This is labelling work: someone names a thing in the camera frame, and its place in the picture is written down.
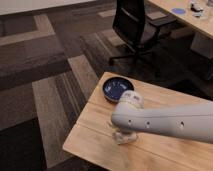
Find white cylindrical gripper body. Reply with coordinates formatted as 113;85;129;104
119;90;144;109

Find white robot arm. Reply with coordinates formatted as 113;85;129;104
111;90;213;143

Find white sponge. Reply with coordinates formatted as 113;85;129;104
113;131;138;145

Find dark blue bowl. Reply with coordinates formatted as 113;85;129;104
102;77;134;103

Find black office chair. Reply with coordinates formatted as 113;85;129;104
109;0;175;65

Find blue round disc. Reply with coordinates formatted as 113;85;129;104
171;8;186;14

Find wooden far desk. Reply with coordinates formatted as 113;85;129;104
148;0;213;39

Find small objects on far desk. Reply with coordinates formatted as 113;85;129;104
190;0;211;19

